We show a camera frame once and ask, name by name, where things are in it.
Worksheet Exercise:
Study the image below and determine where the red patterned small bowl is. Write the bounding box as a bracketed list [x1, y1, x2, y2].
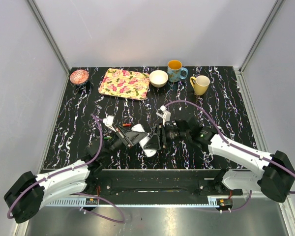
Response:
[69, 69, 89, 86]

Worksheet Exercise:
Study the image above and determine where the white remote control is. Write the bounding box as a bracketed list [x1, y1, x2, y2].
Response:
[131, 124, 157, 157]

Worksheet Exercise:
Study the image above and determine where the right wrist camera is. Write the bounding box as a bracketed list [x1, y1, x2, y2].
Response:
[156, 105, 171, 125]

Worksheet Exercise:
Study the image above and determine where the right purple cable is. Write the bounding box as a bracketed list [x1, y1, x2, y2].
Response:
[163, 100, 295, 213]

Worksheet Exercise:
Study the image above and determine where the right aluminium frame post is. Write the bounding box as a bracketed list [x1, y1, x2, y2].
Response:
[238, 0, 285, 74]

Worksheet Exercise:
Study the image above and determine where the blue butterfly mug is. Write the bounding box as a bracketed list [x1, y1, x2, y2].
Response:
[167, 59, 188, 83]

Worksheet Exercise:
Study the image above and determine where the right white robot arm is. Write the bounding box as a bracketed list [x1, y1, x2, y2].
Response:
[144, 119, 295, 203]

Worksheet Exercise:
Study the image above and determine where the aluminium frame post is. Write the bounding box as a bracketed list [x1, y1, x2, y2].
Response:
[25, 0, 71, 75]
[238, 0, 285, 74]

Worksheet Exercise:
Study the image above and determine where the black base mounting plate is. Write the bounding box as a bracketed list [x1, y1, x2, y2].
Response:
[39, 169, 244, 206]

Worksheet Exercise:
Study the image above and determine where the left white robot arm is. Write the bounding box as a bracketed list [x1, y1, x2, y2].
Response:
[3, 127, 148, 224]

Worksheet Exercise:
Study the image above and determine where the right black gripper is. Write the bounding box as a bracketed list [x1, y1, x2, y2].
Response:
[145, 122, 190, 150]

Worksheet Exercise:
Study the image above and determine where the floral rectangular tray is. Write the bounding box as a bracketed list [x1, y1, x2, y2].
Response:
[98, 68, 150, 100]

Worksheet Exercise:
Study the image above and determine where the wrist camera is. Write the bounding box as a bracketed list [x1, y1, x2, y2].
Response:
[156, 105, 171, 125]
[103, 115, 116, 132]

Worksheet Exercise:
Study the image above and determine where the cream ceramic bowl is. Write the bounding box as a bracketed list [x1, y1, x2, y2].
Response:
[149, 70, 168, 88]

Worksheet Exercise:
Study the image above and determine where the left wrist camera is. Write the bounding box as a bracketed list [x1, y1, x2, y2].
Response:
[103, 115, 116, 132]

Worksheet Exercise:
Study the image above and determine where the left aluminium frame post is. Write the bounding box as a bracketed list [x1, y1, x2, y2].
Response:
[25, 0, 71, 75]

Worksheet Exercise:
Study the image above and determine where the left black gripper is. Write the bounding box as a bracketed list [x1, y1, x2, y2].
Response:
[101, 125, 148, 162]

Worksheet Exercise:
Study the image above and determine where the yellow mug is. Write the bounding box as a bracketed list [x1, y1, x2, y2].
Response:
[189, 75, 210, 96]

